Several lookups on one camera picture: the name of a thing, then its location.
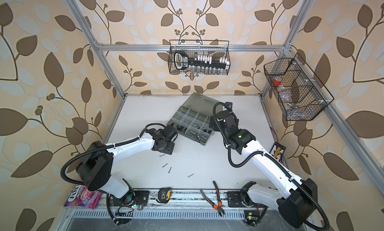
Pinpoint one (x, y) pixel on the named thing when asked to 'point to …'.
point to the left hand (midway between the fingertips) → (168, 147)
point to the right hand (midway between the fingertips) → (221, 120)
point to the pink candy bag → (80, 195)
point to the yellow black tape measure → (164, 195)
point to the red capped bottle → (277, 81)
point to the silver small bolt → (169, 171)
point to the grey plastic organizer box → (192, 119)
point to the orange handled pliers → (220, 207)
